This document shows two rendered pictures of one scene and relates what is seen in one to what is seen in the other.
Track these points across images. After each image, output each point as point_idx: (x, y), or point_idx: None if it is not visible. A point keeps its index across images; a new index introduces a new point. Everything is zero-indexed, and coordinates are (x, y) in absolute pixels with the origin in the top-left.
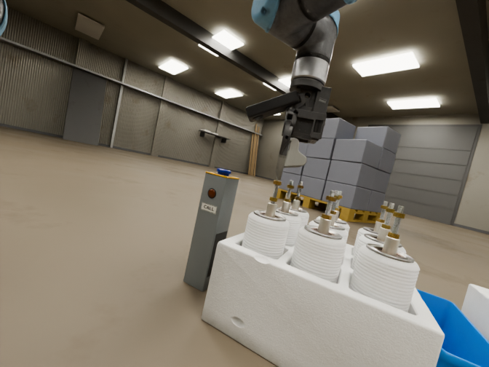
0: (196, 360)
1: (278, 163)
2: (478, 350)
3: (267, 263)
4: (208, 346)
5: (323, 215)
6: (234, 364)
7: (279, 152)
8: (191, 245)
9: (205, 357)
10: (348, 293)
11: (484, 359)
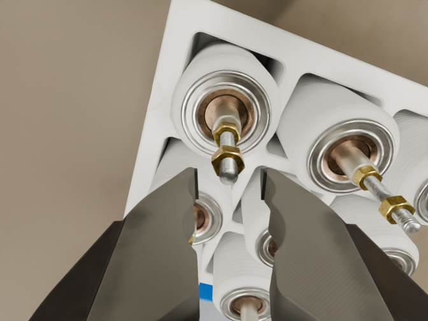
0: (130, 19)
1: (149, 193)
2: (211, 288)
3: (148, 106)
4: (154, 27)
5: None
6: (146, 64)
7: (111, 226)
8: None
9: (139, 28)
10: (129, 204)
11: (201, 285)
